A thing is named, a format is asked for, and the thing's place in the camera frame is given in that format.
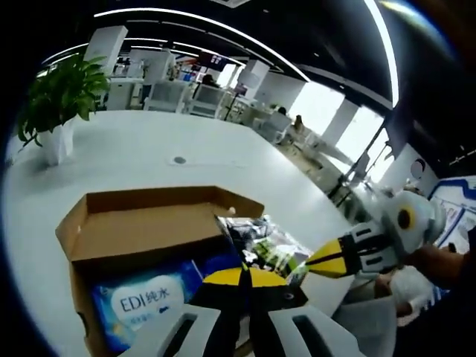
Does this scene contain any blue wet wipes pack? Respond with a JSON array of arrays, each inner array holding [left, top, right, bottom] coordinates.
[[91, 256, 242, 354]]

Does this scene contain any blue wall poster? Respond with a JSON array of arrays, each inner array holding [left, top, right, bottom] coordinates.
[[427, 178, 476, 248]]

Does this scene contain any grey chair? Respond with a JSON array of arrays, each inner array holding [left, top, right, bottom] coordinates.
[[330, 297, 397, 357]]

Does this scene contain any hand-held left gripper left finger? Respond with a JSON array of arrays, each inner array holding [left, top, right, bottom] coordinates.
[[132, 268, 245, 357]]

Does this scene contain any wall display screen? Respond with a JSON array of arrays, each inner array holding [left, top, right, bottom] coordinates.
[[199, 51, 234, 68]]

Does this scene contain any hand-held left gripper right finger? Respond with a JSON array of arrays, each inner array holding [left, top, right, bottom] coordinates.
[[247, 269, 361, 357]]

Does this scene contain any green plant in white pot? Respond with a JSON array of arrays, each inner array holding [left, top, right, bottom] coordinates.
[[16, 51, 112, 167]]

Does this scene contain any long ceiling light strip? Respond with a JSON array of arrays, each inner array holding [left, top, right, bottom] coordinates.
[[94, 7, 312, 83]]

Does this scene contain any brown cardboard shoe box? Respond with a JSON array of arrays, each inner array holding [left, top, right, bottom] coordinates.
[[55, 184, 266, 357]]

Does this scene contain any white mesh office chair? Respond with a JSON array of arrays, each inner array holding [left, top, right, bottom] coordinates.
[[191, 83, 224, 116]]

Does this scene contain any clear plastic packet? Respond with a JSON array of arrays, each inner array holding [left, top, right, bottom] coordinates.
[[214, 214, 317, 291]]

